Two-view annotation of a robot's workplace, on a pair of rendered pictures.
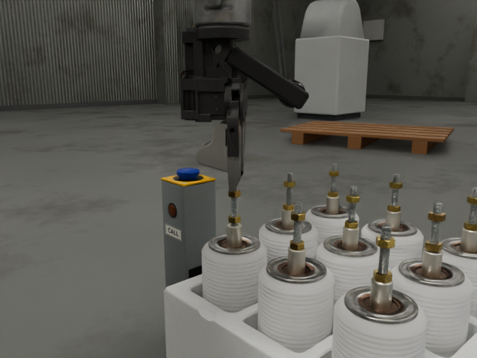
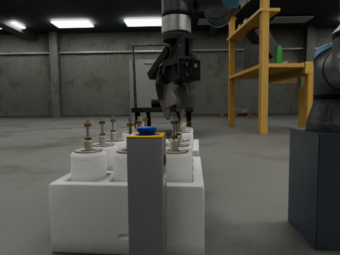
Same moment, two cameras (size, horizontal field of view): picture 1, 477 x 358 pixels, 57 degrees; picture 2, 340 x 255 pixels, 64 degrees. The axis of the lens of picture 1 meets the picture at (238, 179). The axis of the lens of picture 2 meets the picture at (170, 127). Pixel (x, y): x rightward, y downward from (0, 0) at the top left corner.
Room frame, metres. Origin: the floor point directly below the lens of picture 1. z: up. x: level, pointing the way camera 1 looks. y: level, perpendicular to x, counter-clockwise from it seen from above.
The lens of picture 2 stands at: (1.11, 0.53, 0.37)
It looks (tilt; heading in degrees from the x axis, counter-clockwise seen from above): 4 degrees down; 227
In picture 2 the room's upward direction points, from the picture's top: 1 degrees counter-clockwise
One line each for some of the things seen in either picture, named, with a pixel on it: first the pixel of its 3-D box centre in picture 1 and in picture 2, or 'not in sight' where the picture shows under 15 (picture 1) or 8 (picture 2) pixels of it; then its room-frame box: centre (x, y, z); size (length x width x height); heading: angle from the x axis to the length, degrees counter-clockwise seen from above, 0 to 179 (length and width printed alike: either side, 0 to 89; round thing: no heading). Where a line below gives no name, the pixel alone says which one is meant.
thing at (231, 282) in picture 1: (234, 301); (174, 184); (0.60, 0.01, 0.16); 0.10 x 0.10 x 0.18
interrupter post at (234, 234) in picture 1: (234, 236); (174, 146); (0.60, 0.01, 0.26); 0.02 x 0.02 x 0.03
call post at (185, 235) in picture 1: (189, 261); (148, 210); (0.76, 0.09, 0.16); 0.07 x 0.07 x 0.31; 42
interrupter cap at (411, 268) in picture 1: (430, 273); not in sight; (0.51, -0.24, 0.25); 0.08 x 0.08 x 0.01
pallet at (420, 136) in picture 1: (368, 135); not in sight; (3.38, -1.00, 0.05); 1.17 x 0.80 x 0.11; 58
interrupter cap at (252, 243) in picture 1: (234, 243); (174, 151); (0.60, 0.01, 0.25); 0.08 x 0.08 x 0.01
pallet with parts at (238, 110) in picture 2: not in sight; (234, 112); (-7.26, -5.07, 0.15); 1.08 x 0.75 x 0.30; 135
